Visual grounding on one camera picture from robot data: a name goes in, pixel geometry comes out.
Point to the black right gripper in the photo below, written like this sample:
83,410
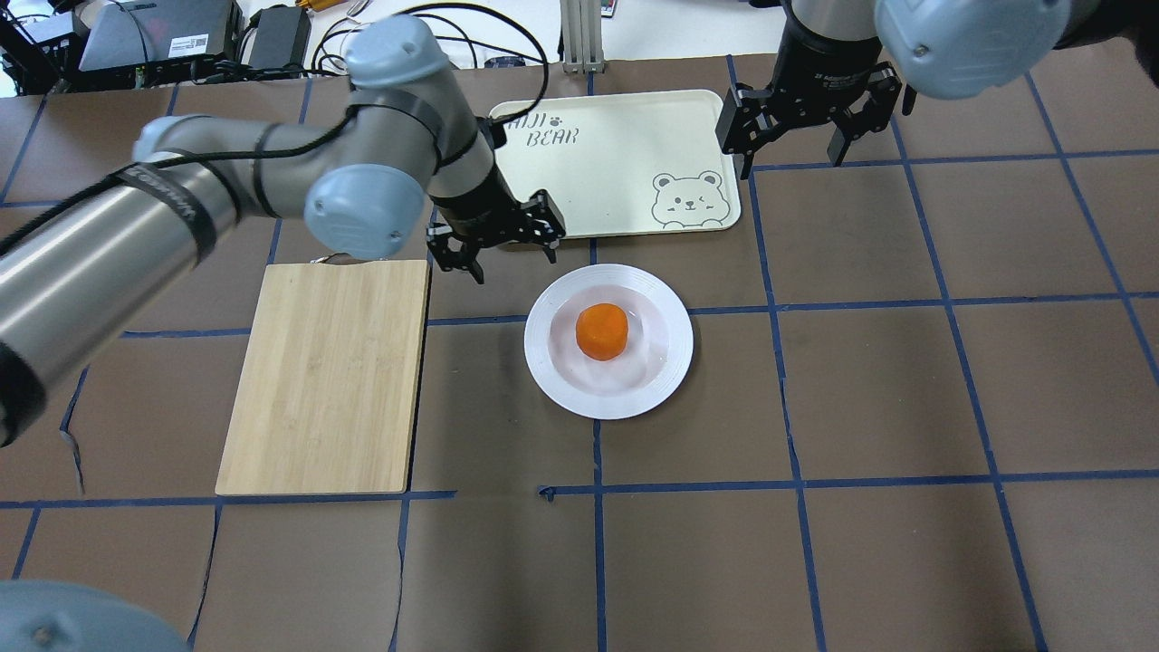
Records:
822,65

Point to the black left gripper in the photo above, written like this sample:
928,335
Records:
477,210

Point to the orange fruit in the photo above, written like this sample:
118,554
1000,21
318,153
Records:
601,331

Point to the white round plate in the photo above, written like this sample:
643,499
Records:
658,353

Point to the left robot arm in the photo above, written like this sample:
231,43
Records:
77,274

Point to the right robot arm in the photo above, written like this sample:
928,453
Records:
954,50

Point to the cream bear tray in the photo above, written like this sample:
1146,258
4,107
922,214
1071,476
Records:
641,163

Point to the wooden cutting board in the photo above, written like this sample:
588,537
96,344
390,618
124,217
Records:
327,400

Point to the black power brick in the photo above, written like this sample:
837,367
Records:
277,42

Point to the aluminium frame post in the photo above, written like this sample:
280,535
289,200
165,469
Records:
582,37

